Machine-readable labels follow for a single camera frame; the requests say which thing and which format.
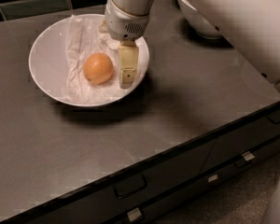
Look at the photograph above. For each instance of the white bowl with orange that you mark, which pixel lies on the white bowl with orange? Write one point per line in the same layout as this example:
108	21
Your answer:
48	62

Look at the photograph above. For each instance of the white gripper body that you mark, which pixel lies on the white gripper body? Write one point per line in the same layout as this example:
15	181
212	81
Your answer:
123	22

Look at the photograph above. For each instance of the orange fruit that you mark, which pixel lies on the orange fruit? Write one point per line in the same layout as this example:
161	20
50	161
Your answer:
98	68

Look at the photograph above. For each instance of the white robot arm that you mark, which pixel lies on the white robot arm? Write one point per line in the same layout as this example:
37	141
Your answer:
251	26

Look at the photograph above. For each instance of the dark upper right drawer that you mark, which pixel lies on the dark upper right drawer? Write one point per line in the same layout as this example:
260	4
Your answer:
246	141

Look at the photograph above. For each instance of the dark lower drawer row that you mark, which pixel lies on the dark lower drawer row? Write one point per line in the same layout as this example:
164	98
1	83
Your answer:
235	193

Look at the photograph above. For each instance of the white paper napkin in bowl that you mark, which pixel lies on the white paper napkin in bowl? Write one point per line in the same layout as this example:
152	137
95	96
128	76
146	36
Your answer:
86	39

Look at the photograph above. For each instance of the white bowl with strawberries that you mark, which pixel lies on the white bowl with strawberries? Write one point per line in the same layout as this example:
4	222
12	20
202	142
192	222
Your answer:
197	22

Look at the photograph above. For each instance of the dark upper left drawer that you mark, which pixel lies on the dark upper left drawer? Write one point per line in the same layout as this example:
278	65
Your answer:
101	201

